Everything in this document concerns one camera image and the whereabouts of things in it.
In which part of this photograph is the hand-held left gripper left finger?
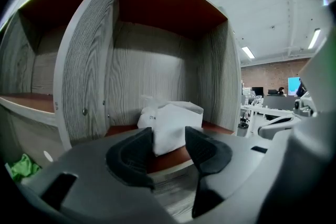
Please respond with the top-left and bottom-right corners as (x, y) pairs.
(106, 127), (155, 191)

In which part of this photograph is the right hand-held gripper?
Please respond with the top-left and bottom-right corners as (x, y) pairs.
(257, 30), (336, 141)

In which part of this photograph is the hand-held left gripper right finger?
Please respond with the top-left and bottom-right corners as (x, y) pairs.
(185, 125), (233, 219)

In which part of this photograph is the white tissues pack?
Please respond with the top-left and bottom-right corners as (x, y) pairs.
(136, 94), (205, 157)

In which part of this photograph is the grey wooden shelf desk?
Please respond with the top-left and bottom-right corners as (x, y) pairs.
(0, 0), (243, 166)

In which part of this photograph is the grey wood-grain table top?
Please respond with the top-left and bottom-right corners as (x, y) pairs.
(149, 162), (203, 224)

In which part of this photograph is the ceiling light strip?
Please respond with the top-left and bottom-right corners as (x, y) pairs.
(241, 46), (256, 59)
(307, 28), (322, 50)

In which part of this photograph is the green cloth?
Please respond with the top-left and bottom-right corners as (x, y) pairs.
(7, 153), (43, 183)

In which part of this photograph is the bright wall screen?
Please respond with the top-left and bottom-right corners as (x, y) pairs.
(288, 77), (303, 97)

